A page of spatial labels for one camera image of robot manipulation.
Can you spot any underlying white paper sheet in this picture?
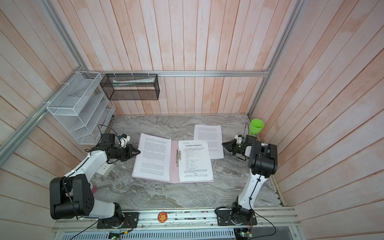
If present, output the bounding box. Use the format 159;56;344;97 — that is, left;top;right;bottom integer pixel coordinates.
194;125;224;160

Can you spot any printed English paper sheet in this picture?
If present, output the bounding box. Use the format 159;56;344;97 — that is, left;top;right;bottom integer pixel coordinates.
132;134;172;182

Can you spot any Chinese titled paper sheet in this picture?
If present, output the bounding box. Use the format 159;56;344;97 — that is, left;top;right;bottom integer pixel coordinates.
178;140;214;183

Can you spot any pink file folder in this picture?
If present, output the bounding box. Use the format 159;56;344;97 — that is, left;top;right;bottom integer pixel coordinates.
132;140;215;184

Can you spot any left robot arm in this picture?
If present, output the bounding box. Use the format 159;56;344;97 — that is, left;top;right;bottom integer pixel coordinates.
49;133;141;228

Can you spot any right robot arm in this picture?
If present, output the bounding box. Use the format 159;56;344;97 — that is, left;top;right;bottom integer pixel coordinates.
218;135;278;225

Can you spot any metal folder clip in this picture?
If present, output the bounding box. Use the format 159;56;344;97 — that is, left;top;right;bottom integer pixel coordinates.
176;148;181;167

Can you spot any green plastic goblet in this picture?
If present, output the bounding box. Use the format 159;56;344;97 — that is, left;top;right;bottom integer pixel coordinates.
249;119;265;135

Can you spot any black mesh basket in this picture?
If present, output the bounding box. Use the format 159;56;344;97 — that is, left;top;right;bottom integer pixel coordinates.
100;74;160;101

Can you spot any paper in black basket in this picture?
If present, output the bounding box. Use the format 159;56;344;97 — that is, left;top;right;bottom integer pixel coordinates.
112;78;155;87

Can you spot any orange round sticker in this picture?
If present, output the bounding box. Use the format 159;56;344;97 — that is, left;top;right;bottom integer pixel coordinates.
158;212;168;223

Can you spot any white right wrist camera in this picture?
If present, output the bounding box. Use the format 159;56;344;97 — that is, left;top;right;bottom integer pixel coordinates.
235;135;244;145

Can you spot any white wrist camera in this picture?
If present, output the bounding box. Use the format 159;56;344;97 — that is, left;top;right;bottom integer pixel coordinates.
118;134;130;148
235;135;244;145

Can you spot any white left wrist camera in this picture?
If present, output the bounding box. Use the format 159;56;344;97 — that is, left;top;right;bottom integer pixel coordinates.
118;134;130;148

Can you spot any white wall socket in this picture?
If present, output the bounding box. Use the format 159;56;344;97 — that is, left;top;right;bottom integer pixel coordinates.
97;163;115;177

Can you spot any white wire mesh shelf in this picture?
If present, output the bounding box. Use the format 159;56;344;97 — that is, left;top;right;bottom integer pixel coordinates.
47;72;116;145

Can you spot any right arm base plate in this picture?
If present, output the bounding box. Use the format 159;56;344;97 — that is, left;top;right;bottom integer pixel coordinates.
215;209;258;226

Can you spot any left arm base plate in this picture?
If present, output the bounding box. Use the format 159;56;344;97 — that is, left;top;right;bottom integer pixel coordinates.
97;212;140;229

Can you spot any aluminium frame bar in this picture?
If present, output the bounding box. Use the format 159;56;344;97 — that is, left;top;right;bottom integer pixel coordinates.
97;70;269;78

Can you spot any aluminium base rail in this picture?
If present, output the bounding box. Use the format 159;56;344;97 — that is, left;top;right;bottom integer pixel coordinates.
52;206;301;233

